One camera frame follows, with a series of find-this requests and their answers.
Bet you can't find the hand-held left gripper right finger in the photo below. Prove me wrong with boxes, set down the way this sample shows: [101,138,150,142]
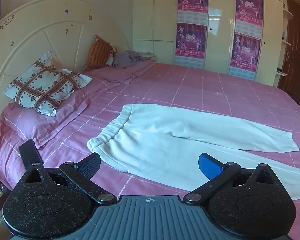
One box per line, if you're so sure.
[183,152,276,204]

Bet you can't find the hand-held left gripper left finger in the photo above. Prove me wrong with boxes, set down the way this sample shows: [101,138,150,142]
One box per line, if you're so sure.
[24,152,117,204]

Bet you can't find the white pants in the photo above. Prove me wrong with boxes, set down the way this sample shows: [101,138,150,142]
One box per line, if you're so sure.
[87,103,300,201]

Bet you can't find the pink checked pillow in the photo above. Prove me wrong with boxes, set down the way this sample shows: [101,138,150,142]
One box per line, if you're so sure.
[1,79,111,149]
[83,61,157,84]

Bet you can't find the pink checked bedsheet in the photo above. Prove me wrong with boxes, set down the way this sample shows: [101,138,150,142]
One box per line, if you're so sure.
[0,62,300,240]

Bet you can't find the heart patterned white pillow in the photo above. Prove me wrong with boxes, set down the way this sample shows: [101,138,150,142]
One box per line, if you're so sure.
[4,51,92,117]

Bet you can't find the small white printed pillow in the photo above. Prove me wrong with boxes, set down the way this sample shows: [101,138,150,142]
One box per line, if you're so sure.
[107,45,118,67]

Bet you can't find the orange striped pillow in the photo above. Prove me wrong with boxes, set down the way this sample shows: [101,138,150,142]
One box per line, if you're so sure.
[86,35,113,70]

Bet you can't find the grey crumpled cloth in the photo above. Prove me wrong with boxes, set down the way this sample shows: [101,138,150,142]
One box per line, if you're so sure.
[112,50,146,68]

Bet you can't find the stack of books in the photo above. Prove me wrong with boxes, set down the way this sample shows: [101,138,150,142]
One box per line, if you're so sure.
[139,51,157,62]

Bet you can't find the brown wooden door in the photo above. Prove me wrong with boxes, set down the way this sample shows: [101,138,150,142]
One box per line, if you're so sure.
[277,0,300,106]

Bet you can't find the cream wooden headboard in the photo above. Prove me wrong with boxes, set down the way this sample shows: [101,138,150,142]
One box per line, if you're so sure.
[0,0,131,128]

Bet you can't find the cream wardrobe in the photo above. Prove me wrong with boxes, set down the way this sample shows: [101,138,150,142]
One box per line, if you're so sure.
[133,0,284,87]

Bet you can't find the cream corner shelf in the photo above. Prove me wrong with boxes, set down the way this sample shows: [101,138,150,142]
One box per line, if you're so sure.
[276,0,294,77]

